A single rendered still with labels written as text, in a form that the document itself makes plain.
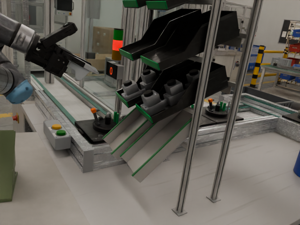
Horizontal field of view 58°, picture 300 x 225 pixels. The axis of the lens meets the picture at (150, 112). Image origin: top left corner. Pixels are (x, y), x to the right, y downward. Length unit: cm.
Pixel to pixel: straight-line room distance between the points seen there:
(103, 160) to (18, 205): 36
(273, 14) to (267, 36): 85
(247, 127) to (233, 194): 67
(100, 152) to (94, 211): 28
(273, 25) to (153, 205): 1169
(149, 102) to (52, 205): 48
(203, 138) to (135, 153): 59
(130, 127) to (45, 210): 42
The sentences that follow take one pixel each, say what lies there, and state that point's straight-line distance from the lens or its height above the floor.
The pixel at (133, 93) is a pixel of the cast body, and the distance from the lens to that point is 94.
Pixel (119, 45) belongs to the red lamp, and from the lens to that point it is 142.
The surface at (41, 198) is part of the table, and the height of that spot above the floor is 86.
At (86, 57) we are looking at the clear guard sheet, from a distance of 192.
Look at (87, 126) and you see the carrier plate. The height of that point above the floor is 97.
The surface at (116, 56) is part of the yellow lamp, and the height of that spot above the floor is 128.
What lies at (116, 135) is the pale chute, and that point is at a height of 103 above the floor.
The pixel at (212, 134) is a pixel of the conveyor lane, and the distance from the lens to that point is 153.
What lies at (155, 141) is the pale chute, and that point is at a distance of 96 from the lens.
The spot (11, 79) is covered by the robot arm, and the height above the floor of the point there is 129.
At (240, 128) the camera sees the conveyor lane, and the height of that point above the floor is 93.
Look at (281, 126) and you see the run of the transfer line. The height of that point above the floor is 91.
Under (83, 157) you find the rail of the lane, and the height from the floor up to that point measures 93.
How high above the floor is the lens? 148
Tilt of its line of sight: 19 degrees down
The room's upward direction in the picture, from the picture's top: 7 degrees clockwise
